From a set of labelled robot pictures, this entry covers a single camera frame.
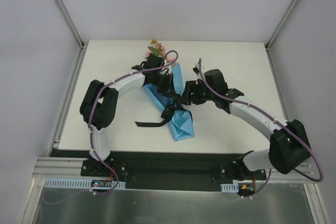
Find right white cable duct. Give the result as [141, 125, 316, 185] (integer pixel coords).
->
[220, 183, 239, 193]

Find right aluminium frame post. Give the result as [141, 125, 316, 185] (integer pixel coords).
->
[265, 0, 301, 52]

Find white cable duct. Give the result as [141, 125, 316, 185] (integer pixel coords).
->
[220, 183, 239, 193]
[44, 178, 126, 190]

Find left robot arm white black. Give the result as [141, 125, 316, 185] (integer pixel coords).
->
[80, 55, 180, 176]

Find left white cable duct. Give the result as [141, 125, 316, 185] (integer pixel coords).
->
[44, 178, 126, 190]

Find aluminium frame post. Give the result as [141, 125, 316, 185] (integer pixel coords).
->
[53, 0, 86, 49]
[265, 0, 301, 52]

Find fake flower stem pink roses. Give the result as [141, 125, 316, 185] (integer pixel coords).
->
[145, 38, 177, 63]

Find left aluminium frame post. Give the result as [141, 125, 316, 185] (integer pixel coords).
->
[53, 0, 86, 49]

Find black ribbon gold lettering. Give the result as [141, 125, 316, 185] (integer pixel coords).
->
[136, 90, 193, 129]

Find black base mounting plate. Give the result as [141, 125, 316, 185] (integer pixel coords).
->
[81, 150, 272, 190]

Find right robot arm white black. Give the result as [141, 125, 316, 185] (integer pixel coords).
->
[181, 67, 311, 180]

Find aluminium front rail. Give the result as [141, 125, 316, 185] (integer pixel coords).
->
[33, 157, 313, 184]

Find blue wrapping paper sheet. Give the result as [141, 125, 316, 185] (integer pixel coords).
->
[143, 62, 196, 142]

